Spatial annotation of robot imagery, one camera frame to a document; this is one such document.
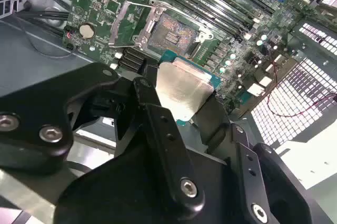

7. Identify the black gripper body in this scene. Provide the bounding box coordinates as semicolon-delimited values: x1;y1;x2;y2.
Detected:
54;141;249;224

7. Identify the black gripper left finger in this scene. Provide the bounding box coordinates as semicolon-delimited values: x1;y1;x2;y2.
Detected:
0;58;206;221

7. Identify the metal locking lever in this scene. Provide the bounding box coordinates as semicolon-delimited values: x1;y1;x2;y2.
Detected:
147;0;171;7
189;44;203;60

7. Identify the metal socket cover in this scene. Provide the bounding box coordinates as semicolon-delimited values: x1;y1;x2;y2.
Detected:
108;0;163;50

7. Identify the silver CPU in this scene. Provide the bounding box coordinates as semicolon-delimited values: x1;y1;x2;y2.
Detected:
155;49;222;128

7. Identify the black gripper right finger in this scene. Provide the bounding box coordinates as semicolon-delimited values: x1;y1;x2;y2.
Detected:
193;91;336;224

